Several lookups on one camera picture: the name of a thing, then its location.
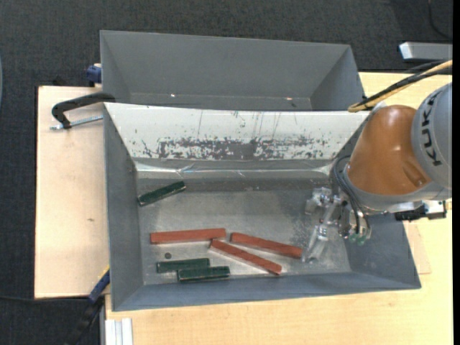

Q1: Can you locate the grey metal bin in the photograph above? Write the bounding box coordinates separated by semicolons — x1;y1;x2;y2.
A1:
98;29;423;313

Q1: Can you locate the dark green flat block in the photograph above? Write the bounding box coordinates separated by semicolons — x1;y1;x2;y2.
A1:
155;257;211;275
176;264;231;283
137;180;188;207

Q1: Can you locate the pale wood board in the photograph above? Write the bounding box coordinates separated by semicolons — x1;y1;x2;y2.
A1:
33;84;111;300

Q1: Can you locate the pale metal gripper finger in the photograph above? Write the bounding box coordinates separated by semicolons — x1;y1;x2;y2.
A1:
303;225;321;264
310;226;330;262

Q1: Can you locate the black cylinder on white bracket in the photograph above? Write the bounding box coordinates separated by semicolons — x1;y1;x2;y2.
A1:
394;199;449;224

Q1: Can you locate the red-brown flat block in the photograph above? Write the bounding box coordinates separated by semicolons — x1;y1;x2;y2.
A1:
149;227;228;246
229;231;304;260
208;238;283;277

